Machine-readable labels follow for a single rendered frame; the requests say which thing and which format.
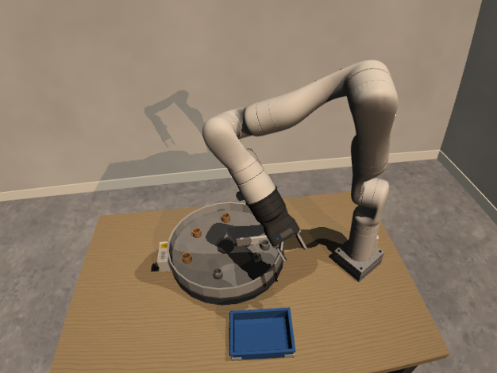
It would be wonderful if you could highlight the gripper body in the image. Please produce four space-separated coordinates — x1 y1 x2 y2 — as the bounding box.
236 170 300 246

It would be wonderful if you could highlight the grey metal bushing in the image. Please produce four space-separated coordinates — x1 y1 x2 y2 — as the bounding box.
260 240 270 251
213 267 223 279
253 252 262 263

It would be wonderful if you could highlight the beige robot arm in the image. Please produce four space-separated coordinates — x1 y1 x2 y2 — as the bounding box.
202 60 398 262

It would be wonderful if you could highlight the dark blue crate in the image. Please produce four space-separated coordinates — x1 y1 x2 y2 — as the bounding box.
230 307 296 361

